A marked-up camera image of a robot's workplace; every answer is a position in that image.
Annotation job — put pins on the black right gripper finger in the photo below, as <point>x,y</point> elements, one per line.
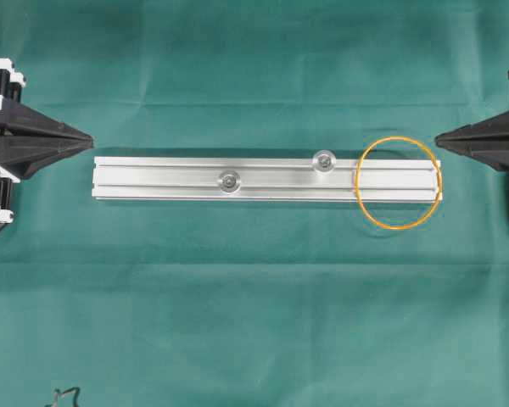
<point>492,153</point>
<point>497,126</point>

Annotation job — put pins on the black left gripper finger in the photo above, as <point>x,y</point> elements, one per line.
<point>24,157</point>
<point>24,121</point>

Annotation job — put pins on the silver pulley shaft near end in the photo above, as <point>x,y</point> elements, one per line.
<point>323,161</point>

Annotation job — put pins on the silver pulley shaft middle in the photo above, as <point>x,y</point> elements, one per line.
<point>229,181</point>

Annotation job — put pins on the silver aluminium extrusion rail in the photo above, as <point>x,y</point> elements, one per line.
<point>264,179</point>

